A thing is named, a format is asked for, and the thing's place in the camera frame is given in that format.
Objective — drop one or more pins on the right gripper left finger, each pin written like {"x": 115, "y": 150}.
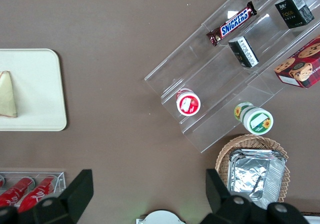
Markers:
{"x": 62, "y": 209}

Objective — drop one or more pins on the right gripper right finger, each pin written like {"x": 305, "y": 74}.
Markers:
{"x": 232, "y": 211}

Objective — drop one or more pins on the triangular sandwich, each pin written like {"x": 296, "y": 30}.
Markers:
{"x": 7, "y": 96}

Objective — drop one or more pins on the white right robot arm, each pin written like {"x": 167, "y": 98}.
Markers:
{"x": 162, "y": 217}

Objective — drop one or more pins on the aluminium foil tray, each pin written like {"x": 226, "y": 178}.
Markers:
{"x": 252, "y": 176}

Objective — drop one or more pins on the light wicker basket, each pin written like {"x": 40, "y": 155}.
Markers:
{"x": 225, "y": 153}

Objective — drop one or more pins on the beige plastic tray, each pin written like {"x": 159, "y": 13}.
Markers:
{"x": 37, "y": 88}

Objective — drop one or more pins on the clear acrylic bottle rack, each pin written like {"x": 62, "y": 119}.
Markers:
{"x": 61, "y": 184}

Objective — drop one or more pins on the red cola bottle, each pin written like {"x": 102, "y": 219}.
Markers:
{"x": 37, "y": 194}
{"x": 15, "y": 191}

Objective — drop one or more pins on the white plastic snack bin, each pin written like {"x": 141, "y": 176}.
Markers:
{"x": 313, "y": 220}

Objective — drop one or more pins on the green lid yogurt cup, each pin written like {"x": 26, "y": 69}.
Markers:
{"x": 257, "y": 120}

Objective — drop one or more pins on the red lid yogurt cup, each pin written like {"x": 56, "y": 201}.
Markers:
{"x": 188, "y": 103}

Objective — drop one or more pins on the clear acrylic stepped display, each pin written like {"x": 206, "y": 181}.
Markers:
{"x": 195, "y": 66}

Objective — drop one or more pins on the red cookie box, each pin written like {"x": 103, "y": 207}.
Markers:
{"x": 300, "y": 68}

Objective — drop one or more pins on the small black box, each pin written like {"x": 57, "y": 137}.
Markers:
{"x": 293, "y": 11}
{"x": 243, "y": 52}

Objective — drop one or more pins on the Snickers chocolate bar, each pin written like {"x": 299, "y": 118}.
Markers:
{"x": 232, "y": 23}

